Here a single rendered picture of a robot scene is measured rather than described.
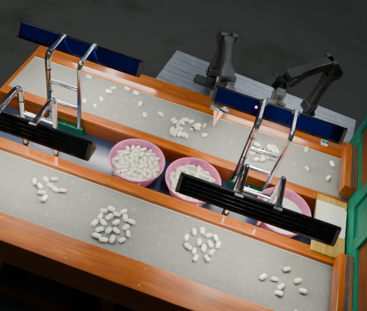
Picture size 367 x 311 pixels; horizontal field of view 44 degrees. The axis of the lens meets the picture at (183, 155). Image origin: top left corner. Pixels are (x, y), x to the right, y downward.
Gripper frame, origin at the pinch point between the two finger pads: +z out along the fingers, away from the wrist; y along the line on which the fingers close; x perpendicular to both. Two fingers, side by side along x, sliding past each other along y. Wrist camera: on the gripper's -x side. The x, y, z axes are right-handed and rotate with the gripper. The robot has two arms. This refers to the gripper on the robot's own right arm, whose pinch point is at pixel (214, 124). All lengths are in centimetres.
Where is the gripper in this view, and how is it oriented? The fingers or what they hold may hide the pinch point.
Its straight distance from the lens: 236.7
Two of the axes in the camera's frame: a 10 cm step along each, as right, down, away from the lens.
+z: -3.3, 9.5, 0.0
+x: 0.5, 0.2, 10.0
